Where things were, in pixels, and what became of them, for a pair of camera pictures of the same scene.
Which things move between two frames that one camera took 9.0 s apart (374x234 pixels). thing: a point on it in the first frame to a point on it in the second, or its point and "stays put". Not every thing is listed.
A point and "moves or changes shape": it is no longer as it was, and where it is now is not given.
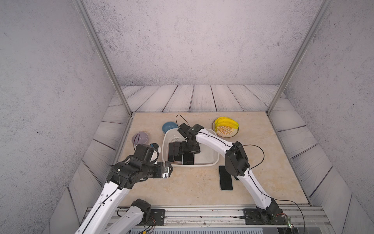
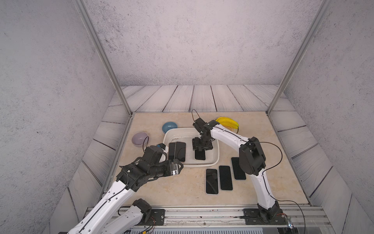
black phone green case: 225,179 moves or changes shape
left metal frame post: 87,20 stays put
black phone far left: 171,152 stays put
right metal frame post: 322,10 stays put
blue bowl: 168,125 stays put
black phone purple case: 177,151 to 200,155
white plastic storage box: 207,157 stays put
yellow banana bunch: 225,121 stays put
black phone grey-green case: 188,159 to 225,178
